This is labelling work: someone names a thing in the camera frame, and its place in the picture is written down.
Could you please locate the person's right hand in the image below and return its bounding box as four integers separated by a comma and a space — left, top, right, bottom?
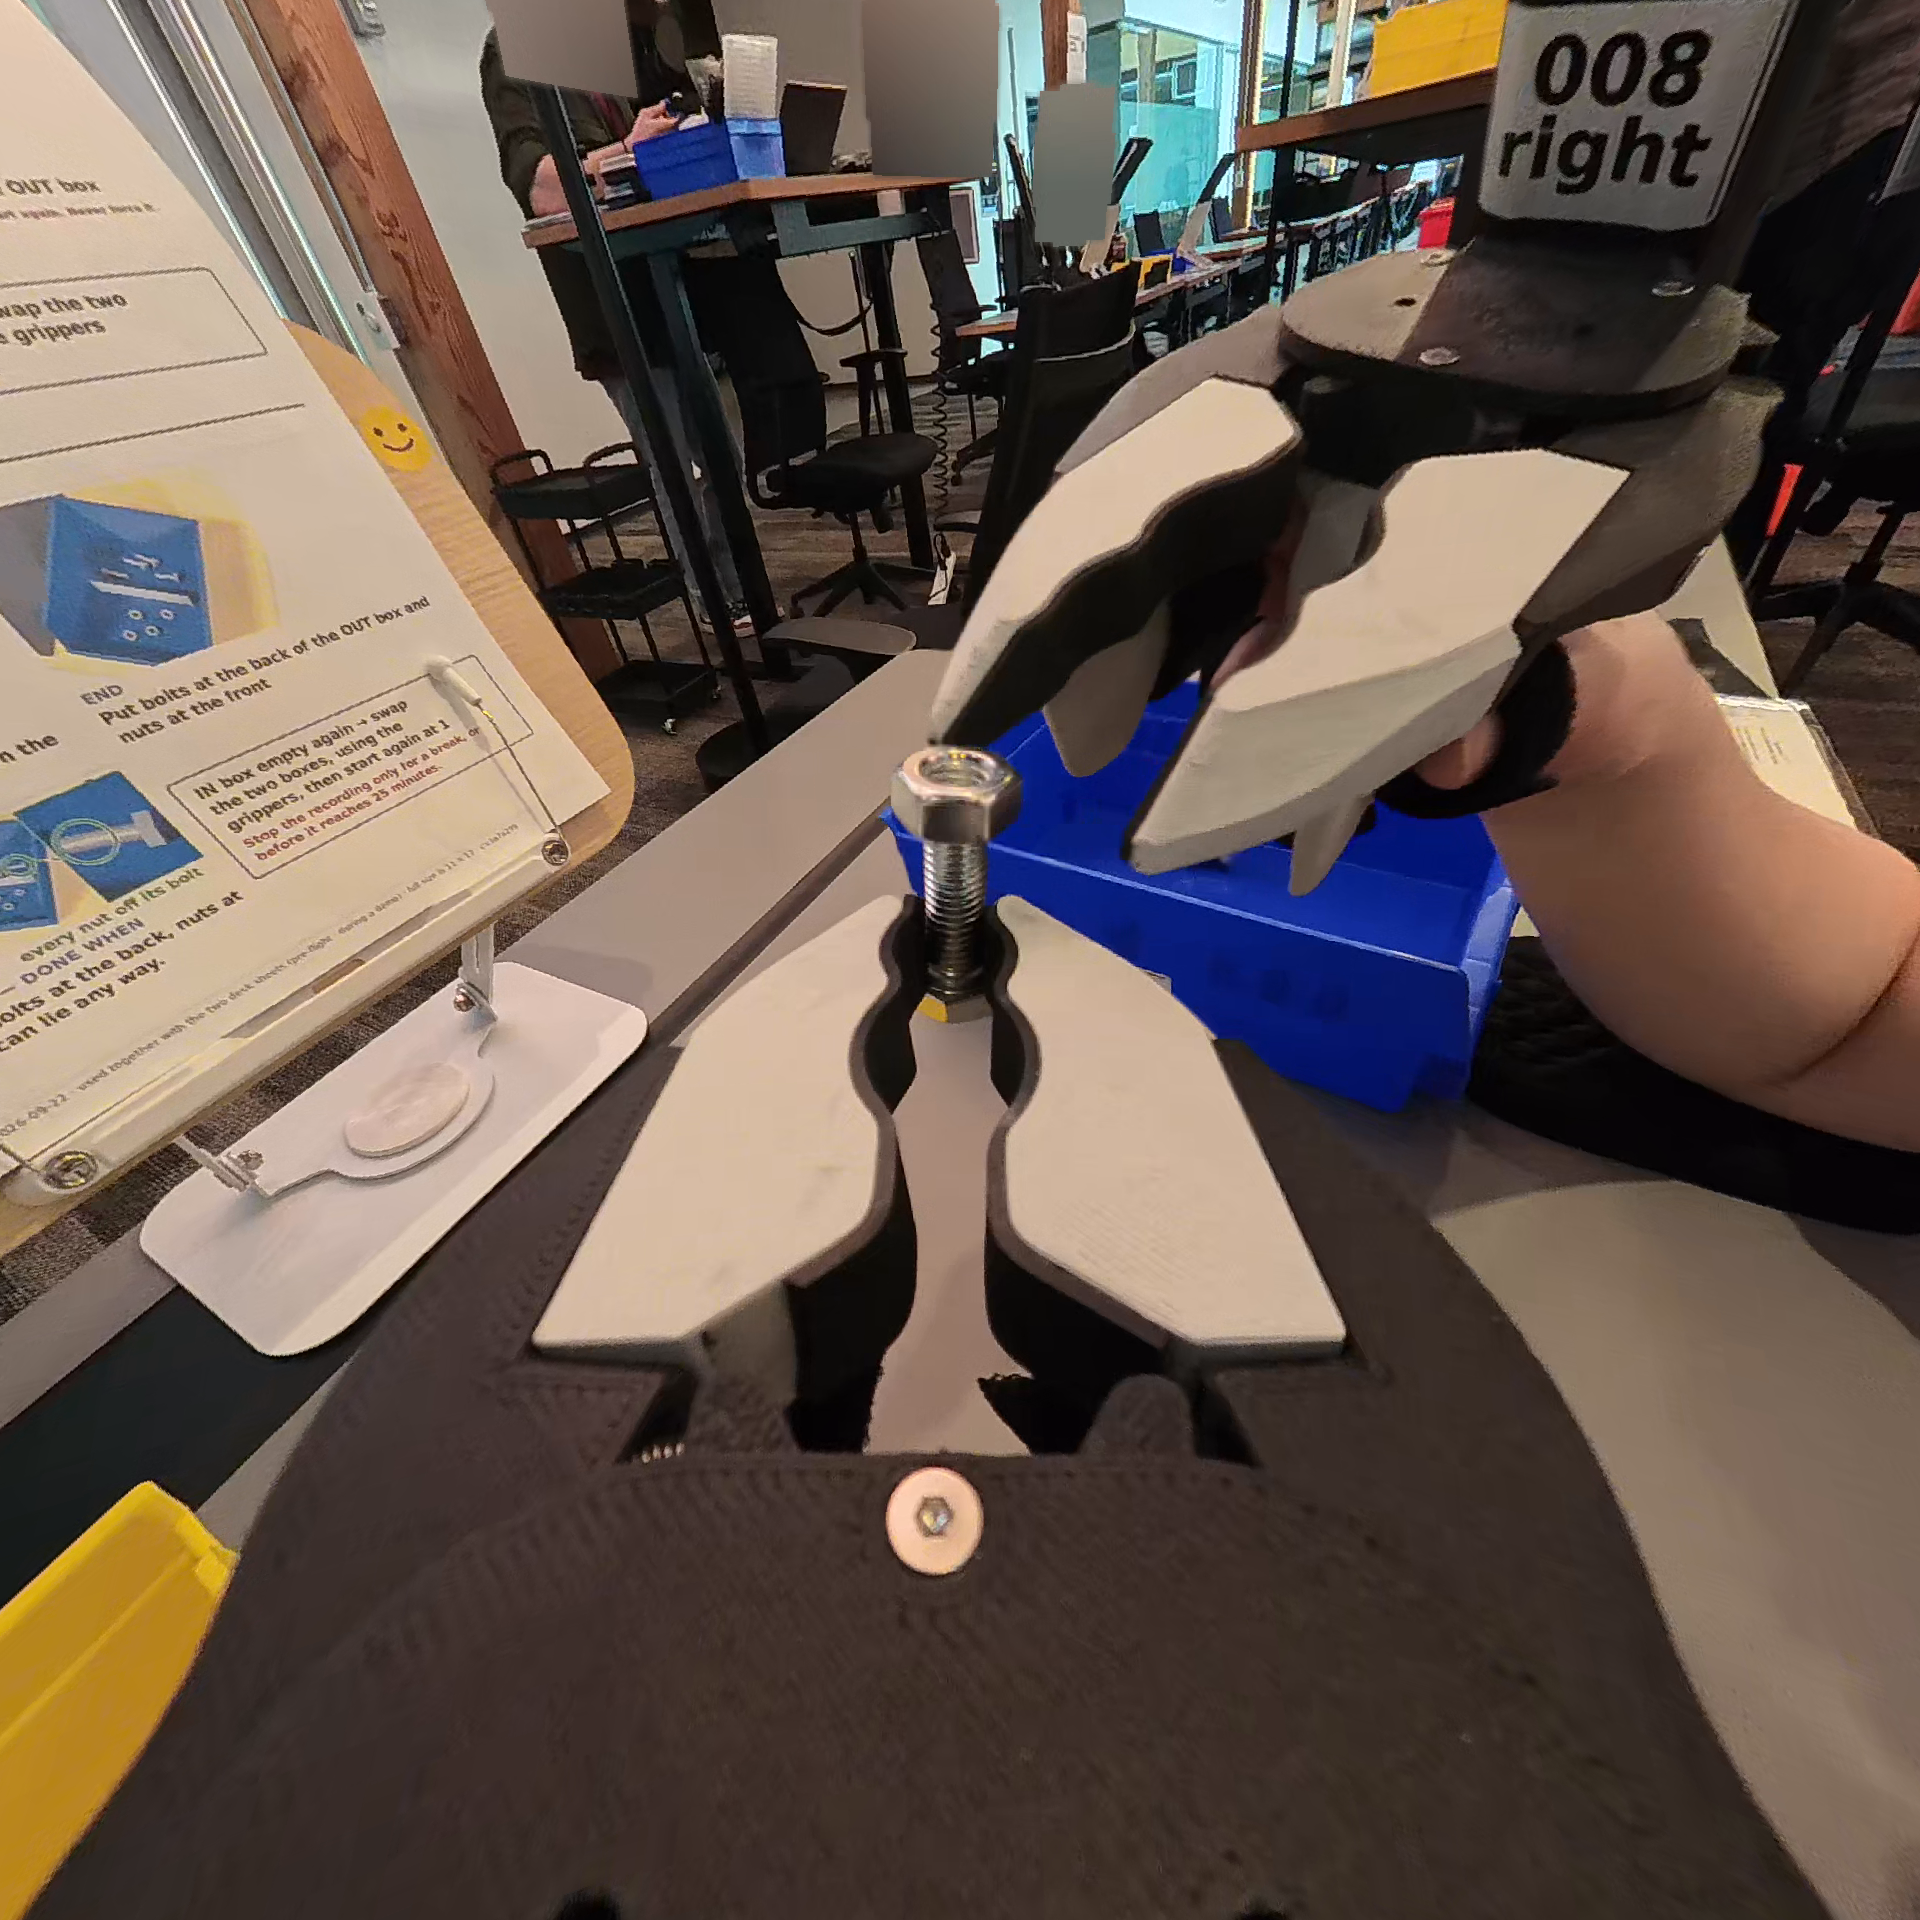
1411, 608, 1731, 963

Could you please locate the yellow storage crate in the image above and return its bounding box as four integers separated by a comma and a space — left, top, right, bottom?
1364, 0, 1508, 97

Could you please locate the white stand base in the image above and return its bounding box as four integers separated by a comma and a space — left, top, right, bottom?
139, 960, 649, 1356

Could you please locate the black rolling cart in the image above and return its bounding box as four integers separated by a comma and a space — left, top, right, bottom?
491, 447, 722, 736

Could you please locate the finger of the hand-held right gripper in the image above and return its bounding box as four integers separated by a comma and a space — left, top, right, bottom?
1124, 448, 1636, 896
929, 333, 1354, 780

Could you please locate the small blue box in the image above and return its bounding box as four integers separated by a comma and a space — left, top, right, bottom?
630, 119, 792, 203

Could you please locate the yellow plastic bin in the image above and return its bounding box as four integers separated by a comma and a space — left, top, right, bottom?
0, 1482, 241, 1920

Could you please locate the printed instruction sheet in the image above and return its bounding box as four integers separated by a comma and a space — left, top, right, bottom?
0, 0, 617, 1161

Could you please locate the wooden shelf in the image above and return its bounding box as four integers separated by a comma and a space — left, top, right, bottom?
1236, 67, 1502, 156

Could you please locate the steel bolt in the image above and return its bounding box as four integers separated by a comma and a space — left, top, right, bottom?
913, 832, 998, 1024

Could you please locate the white paper sheet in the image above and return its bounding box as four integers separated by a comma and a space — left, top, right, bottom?
1710, 697, 1876, 841

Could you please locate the wooden high desk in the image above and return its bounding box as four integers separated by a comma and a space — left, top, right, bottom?
521, 172, 977, 781

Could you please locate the black office chair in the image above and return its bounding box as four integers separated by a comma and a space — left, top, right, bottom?
938, 263, 1149, 618
750, 353, 941, 618
1746, 287, 1920, 695

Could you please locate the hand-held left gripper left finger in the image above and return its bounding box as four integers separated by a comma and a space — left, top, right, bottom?
533, 895, 924, 1404

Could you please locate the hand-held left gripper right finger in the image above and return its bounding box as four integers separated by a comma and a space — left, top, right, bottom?
982, 895, 1354, 1389

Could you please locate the black mat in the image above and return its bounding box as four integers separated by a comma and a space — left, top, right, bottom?
1467, 937, 1920, 1240

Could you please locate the blue plastic bin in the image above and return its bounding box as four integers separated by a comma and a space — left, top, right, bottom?
883, 674, 1520, 1113

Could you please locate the brown wooden post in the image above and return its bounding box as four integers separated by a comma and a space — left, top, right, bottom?
241, 0, 617, 677

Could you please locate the steel hex nut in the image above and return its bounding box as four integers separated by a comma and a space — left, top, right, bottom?
891, 749, 1024, 850

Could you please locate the person's right forearm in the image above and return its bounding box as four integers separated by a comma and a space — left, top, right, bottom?
1523, 668, 1920, 1157

